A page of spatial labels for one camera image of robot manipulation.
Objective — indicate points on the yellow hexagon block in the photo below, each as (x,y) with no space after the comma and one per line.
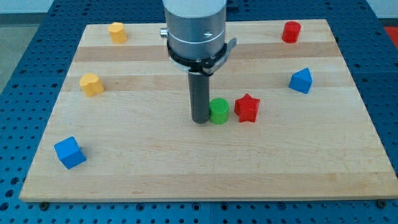
(117,32)

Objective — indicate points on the blue pentagon block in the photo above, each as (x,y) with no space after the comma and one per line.
(301,81)

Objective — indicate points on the green cylinder block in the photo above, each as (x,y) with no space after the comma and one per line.
(219,110)

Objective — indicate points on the light wooden board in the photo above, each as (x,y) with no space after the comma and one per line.
(141,144)

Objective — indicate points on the yellow heart block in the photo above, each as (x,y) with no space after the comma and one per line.
(91,84)

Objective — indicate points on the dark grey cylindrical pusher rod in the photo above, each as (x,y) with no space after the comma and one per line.
(199,97)

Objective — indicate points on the blue cube block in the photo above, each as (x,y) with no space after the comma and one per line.
(69,152)

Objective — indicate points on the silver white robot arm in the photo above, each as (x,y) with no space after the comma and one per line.
(195,28)

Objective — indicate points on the red cylinder block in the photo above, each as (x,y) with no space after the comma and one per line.
(291,32)

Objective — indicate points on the red star block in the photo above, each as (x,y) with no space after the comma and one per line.
(246,108)

